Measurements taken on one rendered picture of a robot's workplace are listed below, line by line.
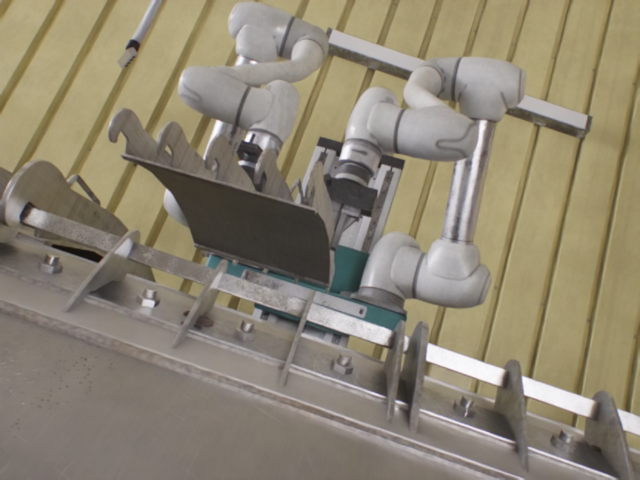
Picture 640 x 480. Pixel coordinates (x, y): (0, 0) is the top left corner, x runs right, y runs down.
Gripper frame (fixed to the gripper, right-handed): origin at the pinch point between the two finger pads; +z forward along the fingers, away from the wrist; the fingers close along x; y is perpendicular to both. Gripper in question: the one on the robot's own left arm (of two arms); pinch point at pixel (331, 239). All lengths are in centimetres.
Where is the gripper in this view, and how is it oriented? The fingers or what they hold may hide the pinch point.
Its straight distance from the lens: 124.5
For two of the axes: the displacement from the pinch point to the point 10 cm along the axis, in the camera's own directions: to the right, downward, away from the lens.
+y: -0.5, -3.3, -9.4
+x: 9.5, 2.8, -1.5
